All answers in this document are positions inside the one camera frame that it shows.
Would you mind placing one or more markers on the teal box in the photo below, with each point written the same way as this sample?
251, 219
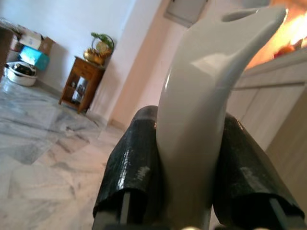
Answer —
33, 57

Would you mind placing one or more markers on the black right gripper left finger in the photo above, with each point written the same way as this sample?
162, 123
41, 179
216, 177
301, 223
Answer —
129, 163

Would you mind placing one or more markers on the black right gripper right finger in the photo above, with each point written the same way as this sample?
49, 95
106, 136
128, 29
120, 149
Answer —
251, 172

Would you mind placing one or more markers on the beige plastic dustpan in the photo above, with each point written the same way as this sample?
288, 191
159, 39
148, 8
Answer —
196, 115

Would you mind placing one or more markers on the brown cardboard box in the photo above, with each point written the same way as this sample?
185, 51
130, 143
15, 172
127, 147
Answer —
46, 45

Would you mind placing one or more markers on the gold basket with plant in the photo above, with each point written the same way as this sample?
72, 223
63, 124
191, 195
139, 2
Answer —
99, 51

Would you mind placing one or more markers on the brown wooden side table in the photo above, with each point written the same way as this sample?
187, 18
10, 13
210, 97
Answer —
80, 83

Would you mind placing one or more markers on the white cardboard box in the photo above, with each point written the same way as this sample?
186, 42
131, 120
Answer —
31, 39

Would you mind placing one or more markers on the beige low cabinet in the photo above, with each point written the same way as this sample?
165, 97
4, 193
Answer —
275, 100

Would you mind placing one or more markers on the grey wall panel box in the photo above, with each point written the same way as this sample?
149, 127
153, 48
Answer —
184, 10

